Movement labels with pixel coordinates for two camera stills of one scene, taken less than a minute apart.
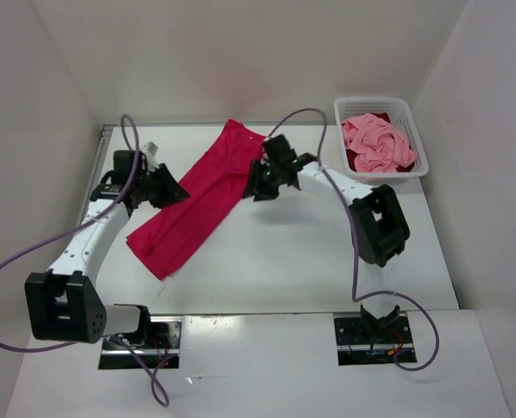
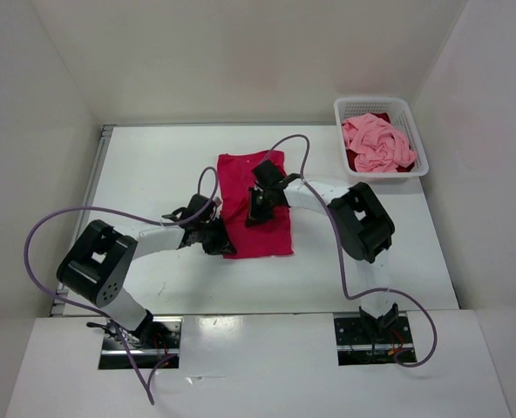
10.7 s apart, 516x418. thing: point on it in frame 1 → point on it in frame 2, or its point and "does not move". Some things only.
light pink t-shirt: [378, 147] does not move
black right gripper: [255, 184] → [256, 216]
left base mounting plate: [120, 352] does not move
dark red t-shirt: [351, 152] does not move
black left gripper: [173, 192] → [222, 245]
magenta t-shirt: [218, 178] → [235, 177]
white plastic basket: [400, 113] does not move
